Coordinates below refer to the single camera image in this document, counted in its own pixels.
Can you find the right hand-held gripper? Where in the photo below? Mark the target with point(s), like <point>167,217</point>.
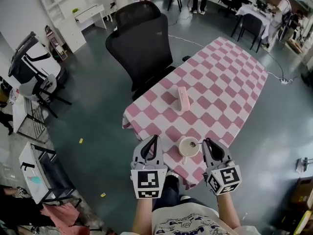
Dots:
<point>226,179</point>

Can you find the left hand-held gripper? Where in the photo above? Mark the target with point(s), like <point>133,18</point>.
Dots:
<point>148,180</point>

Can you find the small metal spoon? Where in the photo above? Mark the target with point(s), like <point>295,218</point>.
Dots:
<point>192,144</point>

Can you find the white cup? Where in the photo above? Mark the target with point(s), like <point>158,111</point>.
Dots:
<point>187,150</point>

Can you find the person's left forearm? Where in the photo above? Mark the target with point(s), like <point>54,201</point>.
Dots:
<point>143,215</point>

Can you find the person's right forearm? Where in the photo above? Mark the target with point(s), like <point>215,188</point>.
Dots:
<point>228,212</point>

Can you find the person's white shoe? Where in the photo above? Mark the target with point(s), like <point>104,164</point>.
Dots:
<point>172,174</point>

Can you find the person's dark jeans leg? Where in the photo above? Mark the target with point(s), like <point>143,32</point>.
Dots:
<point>168,195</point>

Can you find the pink oblong case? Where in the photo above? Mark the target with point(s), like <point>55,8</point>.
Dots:
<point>183,99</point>

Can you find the person's printed white shirt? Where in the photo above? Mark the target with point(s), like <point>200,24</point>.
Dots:
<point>190,221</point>

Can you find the pink checkered tablecloth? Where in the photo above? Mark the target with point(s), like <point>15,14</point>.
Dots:
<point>215,82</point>

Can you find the cardboard box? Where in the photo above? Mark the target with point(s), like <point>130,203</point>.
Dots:
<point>303,192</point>

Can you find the white power strip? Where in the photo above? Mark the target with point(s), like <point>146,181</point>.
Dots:
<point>284,81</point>

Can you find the pink cloth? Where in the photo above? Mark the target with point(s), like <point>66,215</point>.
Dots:
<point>66,217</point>

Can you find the black tripod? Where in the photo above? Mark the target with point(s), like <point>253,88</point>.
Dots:
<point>52,111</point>

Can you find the black mesh office chair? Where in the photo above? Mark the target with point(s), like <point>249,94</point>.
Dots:
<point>144,40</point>

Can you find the grey padded chair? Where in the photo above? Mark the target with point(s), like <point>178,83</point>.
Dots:
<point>31,88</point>

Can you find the white side table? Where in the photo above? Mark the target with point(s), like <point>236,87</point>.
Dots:
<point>20,114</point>

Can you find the black plain chair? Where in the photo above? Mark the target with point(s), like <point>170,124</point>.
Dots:
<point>252,26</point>

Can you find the table with white cloth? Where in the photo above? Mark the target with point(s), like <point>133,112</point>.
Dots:
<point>254,15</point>

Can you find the black and white machine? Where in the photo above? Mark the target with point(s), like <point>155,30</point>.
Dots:
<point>36,57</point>

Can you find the white drawer desk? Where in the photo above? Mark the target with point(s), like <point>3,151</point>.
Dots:
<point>90,13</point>

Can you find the white shelf cabinet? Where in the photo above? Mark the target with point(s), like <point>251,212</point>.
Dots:
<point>63,21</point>

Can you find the white table with black frame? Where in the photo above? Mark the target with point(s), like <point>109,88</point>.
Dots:
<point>31,172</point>

